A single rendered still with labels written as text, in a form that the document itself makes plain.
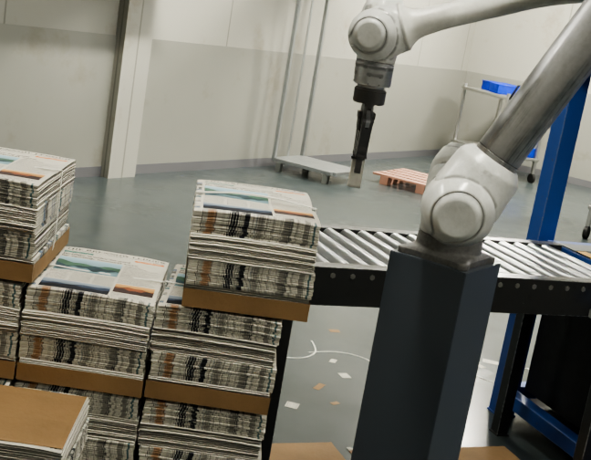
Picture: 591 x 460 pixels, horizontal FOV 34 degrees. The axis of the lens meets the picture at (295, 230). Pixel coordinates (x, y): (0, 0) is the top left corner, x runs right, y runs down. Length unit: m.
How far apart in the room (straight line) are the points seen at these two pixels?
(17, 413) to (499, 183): 1.11
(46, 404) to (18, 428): 0.13
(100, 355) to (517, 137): 1.03
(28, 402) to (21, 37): 5.08
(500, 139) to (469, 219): 0.18
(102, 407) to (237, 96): 6.80
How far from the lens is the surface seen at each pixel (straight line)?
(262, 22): 9.07
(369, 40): 2.04
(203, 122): 8.63
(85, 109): 7.59
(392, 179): 9.65
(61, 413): 2.18
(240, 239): 2.14
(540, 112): 2.07
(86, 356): 2.26
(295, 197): 2.41
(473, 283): 2.29
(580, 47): 2.07
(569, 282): 3.32
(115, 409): 2.31
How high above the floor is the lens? 1.51
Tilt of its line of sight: 13 degrees down
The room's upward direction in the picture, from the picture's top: 10 degrees clockwise
